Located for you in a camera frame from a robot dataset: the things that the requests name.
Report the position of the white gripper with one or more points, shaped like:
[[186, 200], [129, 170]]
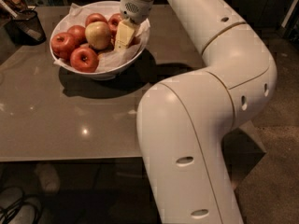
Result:
[[135, 9]]

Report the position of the red apple with sticker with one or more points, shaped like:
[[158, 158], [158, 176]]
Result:
[[135, 41]]

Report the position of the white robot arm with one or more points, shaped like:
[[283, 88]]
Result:
[[182, 120]]

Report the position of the red apple back right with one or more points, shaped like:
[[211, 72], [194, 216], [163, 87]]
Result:
[[113, 23]]

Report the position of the yellow-green apple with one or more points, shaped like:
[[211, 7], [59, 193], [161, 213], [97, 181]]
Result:
[[98, 35]]

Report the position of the red apple back middle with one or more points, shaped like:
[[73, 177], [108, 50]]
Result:
[[94, 17]]

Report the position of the red apple back left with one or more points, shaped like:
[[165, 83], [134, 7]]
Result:
[[78, 32]]

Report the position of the white bowl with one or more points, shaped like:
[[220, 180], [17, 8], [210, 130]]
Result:
[[107, 73]]

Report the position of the red apple front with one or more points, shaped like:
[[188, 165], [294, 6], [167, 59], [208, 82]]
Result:
[[84, 60]]

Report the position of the white paper liner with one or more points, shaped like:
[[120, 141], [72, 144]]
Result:
[[116, 59]]

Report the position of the black mesh basket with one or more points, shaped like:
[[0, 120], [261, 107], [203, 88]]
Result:
[[26, 29]]

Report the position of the white shoe under table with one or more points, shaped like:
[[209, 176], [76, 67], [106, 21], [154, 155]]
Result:
[[48, 178]]

